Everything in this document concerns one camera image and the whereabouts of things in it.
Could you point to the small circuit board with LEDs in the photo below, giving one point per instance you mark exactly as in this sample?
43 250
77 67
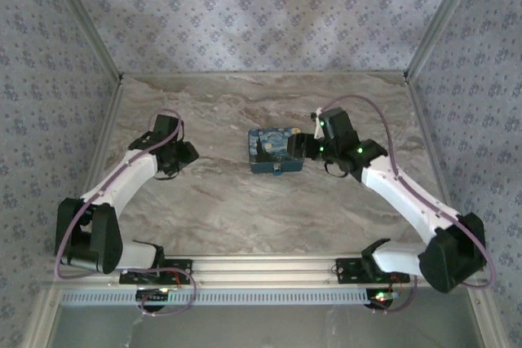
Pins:
153 293
381 297

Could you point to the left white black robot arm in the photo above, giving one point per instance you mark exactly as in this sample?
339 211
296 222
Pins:
106 238

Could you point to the aluminium table edge rail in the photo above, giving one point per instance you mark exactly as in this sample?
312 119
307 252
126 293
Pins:
430 140
98 160

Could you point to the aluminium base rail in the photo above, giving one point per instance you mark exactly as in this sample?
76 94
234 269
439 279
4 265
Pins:
261 268

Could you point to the blue starry night tin box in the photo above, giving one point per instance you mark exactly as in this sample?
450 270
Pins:
269 148

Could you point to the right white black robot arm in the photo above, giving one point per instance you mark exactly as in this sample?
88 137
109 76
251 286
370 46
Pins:
448 258

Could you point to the aluminium frame post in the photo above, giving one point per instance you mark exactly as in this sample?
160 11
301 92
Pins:
42 319
86 18
485 319
441 18

